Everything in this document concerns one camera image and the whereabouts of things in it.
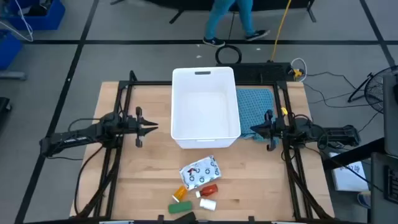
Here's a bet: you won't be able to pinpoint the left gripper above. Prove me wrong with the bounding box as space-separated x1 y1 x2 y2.
125 106 159 148

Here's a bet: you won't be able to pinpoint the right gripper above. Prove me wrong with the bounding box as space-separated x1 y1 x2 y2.
250 109 285 152

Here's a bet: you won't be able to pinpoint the white patterned pouch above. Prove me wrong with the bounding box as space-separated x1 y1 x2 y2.
179 155 223 191

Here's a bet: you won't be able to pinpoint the orange block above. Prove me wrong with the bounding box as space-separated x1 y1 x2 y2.
172 185 188 203

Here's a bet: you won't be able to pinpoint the red bottle white cap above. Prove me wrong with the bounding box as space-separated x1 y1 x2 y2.
195 184 219 198

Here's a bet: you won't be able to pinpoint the green block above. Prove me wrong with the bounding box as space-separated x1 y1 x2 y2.
168 200 193 215

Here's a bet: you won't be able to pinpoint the white pill bottle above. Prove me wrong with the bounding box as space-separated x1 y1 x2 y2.
199 198 217 212

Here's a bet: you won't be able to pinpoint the black bandage roll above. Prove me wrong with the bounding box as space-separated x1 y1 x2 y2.
174 212 197 224

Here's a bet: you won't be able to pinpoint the white plastic bin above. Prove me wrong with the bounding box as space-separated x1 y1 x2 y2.
170 67 242 149

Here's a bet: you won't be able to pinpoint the blue bin with items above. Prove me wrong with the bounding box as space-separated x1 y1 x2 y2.
6 0 66 31

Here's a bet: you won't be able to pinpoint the teal patterned cloth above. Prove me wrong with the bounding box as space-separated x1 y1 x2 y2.
236 88 279 144

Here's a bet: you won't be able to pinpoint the black perforated box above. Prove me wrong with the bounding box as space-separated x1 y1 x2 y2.
216 62 295 83

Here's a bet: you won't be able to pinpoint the black slanted bar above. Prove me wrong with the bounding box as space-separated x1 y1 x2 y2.
322 138 385 170

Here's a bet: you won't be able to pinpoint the white printed paper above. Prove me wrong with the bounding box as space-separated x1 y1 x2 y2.
328 152 369 192

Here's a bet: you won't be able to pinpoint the black stand legs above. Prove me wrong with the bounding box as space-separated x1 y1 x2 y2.
110 0 317 25

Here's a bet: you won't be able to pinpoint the person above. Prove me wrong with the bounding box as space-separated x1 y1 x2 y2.
202 0 271 48

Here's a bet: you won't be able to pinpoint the black floor fan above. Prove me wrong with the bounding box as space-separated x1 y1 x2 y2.
347 65 398 114

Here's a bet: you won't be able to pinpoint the black metal table frame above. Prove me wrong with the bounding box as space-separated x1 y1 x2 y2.
70 70 333 220

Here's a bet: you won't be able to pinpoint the black floor cable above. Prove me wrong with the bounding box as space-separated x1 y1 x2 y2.
303 71 374 109

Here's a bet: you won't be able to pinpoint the white looped cable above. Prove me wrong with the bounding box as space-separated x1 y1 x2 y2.
290 57 308 82

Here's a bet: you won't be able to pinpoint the black coiled cable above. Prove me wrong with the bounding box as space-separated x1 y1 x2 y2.
215 45 243 65

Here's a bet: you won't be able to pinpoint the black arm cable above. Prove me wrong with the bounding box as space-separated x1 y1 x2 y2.
73 144 105 216

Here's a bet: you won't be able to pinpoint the yellow cable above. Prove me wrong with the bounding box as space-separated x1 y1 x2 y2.
270 0 292 62

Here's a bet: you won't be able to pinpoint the thin white cord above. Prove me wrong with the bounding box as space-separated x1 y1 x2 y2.
0 0 34 43

